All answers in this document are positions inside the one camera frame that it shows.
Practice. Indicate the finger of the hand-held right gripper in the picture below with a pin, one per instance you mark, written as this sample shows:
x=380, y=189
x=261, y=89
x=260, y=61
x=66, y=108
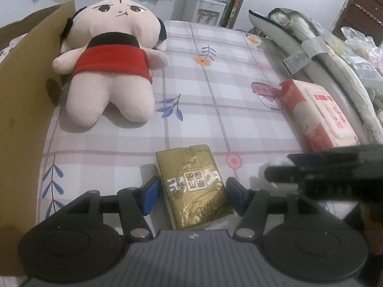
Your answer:
x=323, y=157
x=284, y=174

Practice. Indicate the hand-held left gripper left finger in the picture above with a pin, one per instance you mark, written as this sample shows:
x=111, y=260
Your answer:
x=149, y=195

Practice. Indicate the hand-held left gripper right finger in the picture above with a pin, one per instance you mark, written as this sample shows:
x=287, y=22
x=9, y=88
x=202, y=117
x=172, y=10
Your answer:
x=236, y=195

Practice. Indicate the gold tissue pack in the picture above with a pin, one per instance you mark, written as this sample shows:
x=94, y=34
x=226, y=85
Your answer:
x=191, y=185

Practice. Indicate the brown cardboard box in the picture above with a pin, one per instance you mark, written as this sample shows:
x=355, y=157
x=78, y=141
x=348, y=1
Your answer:
x=24, y=125

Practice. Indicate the pink wet wipes pack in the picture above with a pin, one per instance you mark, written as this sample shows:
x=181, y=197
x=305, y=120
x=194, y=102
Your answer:
x=314, y=116

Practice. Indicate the white barcode label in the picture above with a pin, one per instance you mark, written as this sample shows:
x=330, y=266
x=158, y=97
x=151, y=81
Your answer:
x=294, y=61

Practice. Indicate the clear plastic bags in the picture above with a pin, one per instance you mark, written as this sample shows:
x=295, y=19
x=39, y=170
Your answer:
x=362, y=47

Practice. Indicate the plush doll with red dress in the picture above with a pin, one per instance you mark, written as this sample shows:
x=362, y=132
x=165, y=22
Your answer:
x=110, y=62

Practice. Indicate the dark wooden cabinet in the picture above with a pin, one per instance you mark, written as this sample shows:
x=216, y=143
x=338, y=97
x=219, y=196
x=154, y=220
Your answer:
x=362, y=3

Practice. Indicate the patterned standing board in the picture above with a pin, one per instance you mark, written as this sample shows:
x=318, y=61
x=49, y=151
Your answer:
x=239, y=0

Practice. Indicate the white water dispenser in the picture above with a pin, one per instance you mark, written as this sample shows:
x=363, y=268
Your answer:
x=205, y=10

